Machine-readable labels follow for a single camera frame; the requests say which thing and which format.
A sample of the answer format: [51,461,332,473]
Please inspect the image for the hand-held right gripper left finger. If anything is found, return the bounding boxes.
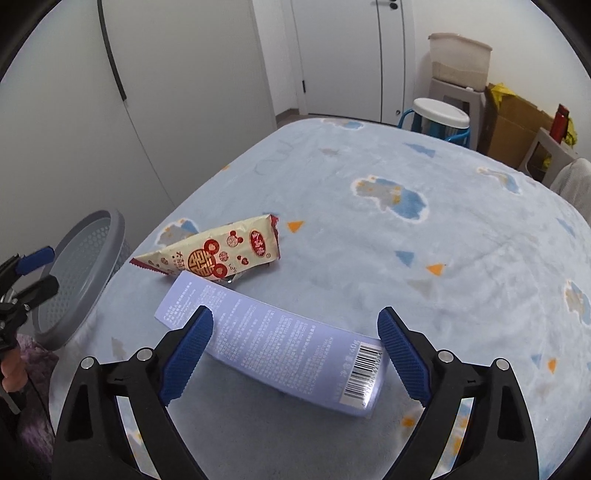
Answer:
[53,305,215,480]

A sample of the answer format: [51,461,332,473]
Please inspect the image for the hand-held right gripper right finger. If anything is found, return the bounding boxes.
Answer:
[377,307,540,480]

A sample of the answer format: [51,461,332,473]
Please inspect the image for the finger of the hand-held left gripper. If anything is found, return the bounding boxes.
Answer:
[11,275,60,311]
[0,246,56,283]

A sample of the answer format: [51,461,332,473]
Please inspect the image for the grey perforated plastic wastebasket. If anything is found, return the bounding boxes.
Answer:
[31,210,126,352]

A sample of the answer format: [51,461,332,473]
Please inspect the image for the lavender cardboard box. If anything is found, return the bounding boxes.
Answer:
[154,270,385,419]

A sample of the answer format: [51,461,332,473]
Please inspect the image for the person's left hand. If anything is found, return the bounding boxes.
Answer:
[0,352,25,394]

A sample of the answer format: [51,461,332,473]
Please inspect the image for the purple fleece clothing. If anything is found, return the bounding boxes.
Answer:
[0,335,58,480]

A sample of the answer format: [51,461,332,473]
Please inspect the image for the red and cream snack wrapper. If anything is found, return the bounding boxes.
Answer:
[130,214,281,281]

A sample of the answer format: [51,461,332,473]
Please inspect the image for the white wardrobe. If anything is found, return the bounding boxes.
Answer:
[0,0,278,259]

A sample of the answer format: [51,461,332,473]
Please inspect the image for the blue stool with white seat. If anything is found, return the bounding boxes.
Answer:
[398,98,472,151]

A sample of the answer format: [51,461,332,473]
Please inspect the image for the beige knit cloth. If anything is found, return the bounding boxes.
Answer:
[550,158,591,199]

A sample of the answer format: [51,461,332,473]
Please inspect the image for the grey plastic stool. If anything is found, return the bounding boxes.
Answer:
[517,128,580,185]

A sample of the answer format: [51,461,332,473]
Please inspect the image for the brown cardboard box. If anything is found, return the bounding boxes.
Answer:
[478,83,557,169]

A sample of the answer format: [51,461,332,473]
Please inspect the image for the beige plastic stool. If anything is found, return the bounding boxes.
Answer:
[429,78,486,125]

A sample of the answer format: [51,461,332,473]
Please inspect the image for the red bottle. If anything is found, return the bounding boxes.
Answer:
[549,104,571,141]

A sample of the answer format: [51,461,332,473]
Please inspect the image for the translucent plastic storage box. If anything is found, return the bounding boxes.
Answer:
[427,33,492,92]

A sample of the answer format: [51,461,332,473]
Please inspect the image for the white door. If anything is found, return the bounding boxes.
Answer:
[281,0,414,125]

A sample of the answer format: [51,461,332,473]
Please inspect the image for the black wardrobe handle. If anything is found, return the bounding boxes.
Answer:
[97,0,127,101]

